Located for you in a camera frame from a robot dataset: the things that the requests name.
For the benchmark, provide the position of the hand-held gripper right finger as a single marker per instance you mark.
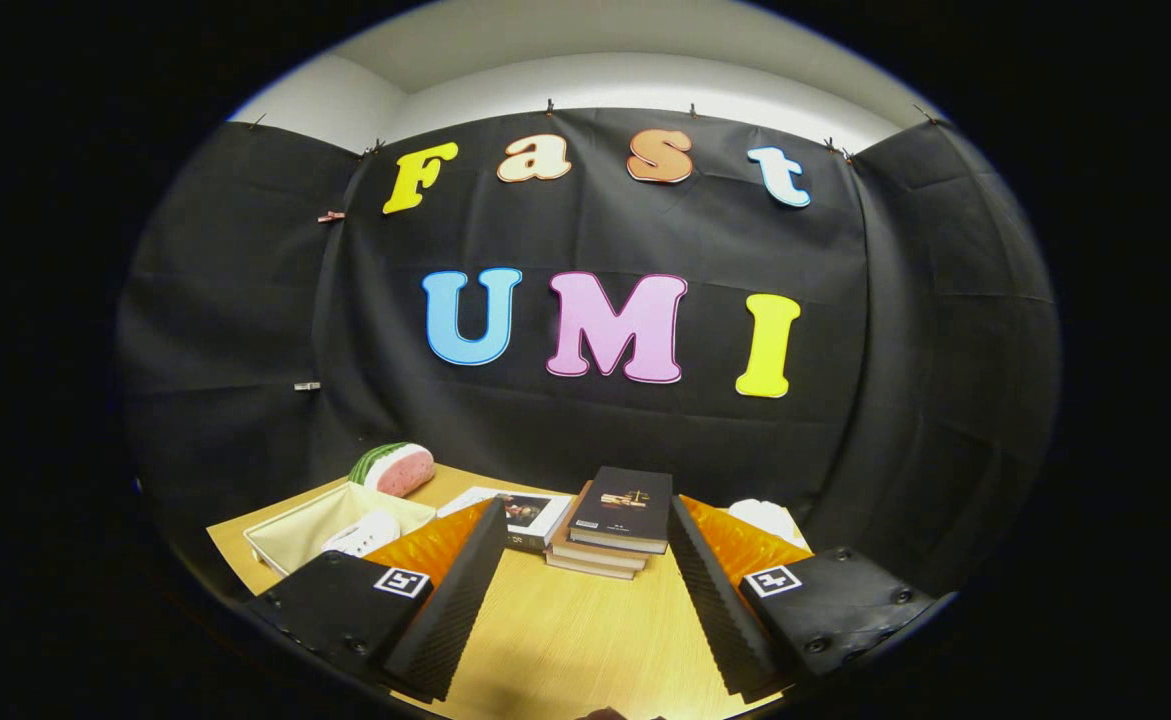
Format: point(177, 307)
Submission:
point(720, 620)

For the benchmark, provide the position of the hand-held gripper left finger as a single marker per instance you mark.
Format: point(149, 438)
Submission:
point(445, 620)

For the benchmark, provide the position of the white canvas shoe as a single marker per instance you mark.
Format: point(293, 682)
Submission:
point(370, 530)

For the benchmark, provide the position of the beige fabric storage box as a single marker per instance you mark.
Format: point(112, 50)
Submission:
point(295, 530)

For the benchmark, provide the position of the white plush face toy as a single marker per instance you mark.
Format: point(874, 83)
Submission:
point(760, 515)

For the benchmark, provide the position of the white portrait cover book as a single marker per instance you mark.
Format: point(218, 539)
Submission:
point(535, 515)

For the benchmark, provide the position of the thick book under stack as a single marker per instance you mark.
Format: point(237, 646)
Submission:
point(585, 568)

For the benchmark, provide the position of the black cover book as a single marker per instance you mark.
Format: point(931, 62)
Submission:
point(620, 505)

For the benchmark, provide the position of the watermelon slice plush toy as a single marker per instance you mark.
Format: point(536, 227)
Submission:
point(405, 472)

